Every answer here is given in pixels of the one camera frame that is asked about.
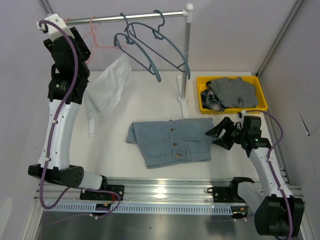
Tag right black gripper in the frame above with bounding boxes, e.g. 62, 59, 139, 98
205, 117, 247, 151

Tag pink wire hanger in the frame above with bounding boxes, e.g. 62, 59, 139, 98
89, 16, 119, 50

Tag blue grey garment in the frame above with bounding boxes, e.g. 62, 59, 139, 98
126, 117, 214, 169

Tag white skirt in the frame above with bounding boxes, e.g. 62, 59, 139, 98
83, 53, 134, 121

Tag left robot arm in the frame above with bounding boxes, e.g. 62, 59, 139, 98
28, 27, 109, 200

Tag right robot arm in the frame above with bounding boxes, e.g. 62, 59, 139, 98
206, 112, 305, 240

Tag teal hanger left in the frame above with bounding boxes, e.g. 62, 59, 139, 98
113, 12, 162, 83

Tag yellow plastic bin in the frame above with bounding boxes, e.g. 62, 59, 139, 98
196, 76, 268, 115

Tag silver clothes rack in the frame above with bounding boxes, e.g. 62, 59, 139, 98
64, 3, 194, 117

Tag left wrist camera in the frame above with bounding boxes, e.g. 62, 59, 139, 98
36, 13, 74, 42

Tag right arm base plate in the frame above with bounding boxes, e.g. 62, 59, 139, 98
206, 186, 245, 204

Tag white slotted cable duct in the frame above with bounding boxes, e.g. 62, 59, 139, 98
51, 202, 233, 216

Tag aluminium rail base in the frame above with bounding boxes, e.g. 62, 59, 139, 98
43, 177, 306, 205

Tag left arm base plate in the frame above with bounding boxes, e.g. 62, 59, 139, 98
79, 184, 125, 202

